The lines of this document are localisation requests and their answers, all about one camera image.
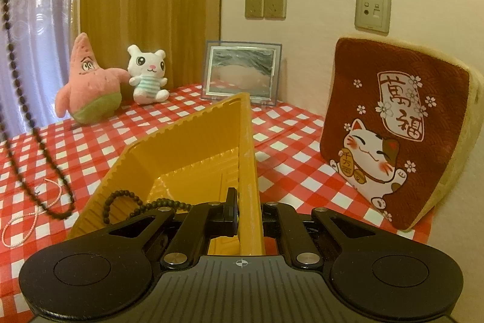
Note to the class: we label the sheer purple curtain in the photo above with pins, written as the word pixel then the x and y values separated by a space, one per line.
pixel 41 24

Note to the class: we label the yellow plastic tray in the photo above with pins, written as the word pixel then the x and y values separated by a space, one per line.
pixel 189 141

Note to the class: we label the red white checked tablecloth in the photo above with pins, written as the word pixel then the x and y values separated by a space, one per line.
pixel 295 164

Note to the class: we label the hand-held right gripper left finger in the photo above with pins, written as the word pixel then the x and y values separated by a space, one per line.
pixel 232 211

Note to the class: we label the beige wall data socket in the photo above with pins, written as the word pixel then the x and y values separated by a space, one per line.
pixel 373 12

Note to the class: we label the pink starfish plush toy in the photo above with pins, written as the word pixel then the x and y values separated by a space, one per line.
pixel 90 88

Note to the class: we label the white rabbit plush toy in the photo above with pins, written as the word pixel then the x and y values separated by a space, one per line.
pixel 148 77

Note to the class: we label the clear picture frame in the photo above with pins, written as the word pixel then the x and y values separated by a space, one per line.
pixel 242 71

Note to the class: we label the brown lucky cat cushion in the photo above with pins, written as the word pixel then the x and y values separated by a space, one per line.
pixel 400 126

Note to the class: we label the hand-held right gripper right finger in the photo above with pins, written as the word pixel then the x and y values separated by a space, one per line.
pixel 272 221

